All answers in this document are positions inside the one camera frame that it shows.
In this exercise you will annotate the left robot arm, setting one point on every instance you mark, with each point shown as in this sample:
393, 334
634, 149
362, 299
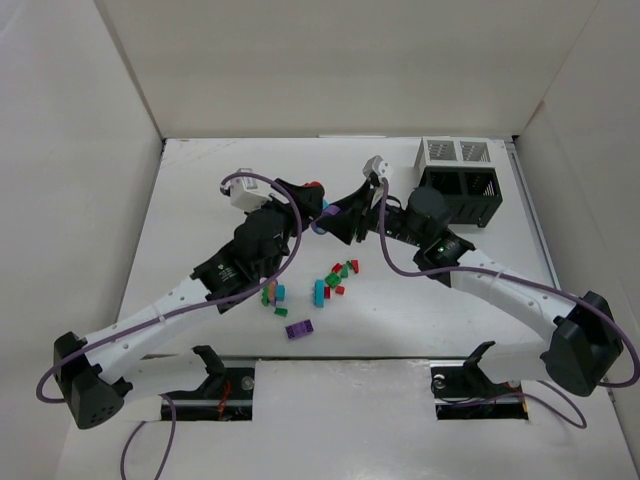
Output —
100, 373

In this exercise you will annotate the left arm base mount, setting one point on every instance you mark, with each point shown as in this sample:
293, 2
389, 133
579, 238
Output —
224, 394

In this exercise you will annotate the cyan long lego brick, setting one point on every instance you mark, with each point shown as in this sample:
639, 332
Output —
318, 296

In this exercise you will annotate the small green lego brick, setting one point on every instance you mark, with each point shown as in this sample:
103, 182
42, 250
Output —
281, 312

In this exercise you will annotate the purple rounded flower lego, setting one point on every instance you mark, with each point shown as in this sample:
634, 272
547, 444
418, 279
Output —
318, 225

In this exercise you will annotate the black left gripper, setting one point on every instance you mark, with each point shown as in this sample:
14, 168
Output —
295, 198

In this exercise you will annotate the green lego brick centre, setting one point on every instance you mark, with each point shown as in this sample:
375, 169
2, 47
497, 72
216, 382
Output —
333, 280

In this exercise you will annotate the stacked multicolour lego pile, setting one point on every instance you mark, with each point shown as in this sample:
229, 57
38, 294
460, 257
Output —
273, 294

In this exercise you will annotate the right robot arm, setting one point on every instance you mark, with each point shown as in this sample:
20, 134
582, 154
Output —
577, 341

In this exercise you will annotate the purple flat lego brick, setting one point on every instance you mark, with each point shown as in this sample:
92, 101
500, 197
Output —
299, 330

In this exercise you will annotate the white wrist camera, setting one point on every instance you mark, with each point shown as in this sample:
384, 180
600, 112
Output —
244, 192
378, 167

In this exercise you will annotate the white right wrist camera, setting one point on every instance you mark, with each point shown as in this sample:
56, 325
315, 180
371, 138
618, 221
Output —
378, 167

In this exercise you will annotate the black slotted container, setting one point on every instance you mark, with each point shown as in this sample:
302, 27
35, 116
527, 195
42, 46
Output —
472, 194

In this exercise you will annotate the white slotted container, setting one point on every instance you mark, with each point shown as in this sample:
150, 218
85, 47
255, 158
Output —
452, 152

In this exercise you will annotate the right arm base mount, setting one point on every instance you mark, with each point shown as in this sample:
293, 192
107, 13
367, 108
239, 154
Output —
463, 392

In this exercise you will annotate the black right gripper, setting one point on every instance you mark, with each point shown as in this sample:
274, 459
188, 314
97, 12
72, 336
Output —
364, 215

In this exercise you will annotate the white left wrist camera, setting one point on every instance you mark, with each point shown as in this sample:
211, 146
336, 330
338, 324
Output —
244, 192

